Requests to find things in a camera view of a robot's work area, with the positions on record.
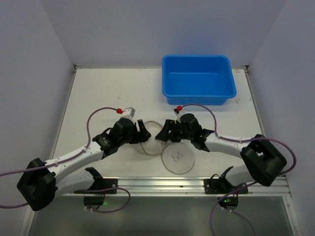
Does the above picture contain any white mesh laundry bag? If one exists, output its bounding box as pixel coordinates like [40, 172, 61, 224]
[135, 120, 195, 175]

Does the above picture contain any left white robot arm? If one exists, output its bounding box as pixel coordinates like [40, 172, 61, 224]
[17, 118, 151, 211]

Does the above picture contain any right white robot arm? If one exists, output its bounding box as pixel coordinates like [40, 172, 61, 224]
[155, 114, 287, 192]

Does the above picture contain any blue plastic bin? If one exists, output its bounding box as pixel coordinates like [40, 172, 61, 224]
[162, 55, 237, 105]

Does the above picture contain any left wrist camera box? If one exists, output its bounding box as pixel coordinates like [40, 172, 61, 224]
[116, 107, 135, 119]

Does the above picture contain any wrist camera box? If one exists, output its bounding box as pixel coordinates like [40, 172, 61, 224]
[174, 106, 186, 123]
[116, 107, 135, 119]

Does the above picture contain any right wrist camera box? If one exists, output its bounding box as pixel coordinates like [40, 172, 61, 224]
[174, 106, 186, 123]

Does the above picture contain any aluminium front rail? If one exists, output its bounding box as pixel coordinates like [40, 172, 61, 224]
[56, 174, 290, 196]

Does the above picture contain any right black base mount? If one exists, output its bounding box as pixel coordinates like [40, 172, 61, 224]
[203, 174, 249, 210]

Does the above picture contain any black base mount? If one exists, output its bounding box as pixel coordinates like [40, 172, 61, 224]
[74, 178, 118, 209]
[203, 174, 249, 210]

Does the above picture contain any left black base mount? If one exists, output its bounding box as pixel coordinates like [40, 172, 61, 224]
[74, 178, 118, 209]

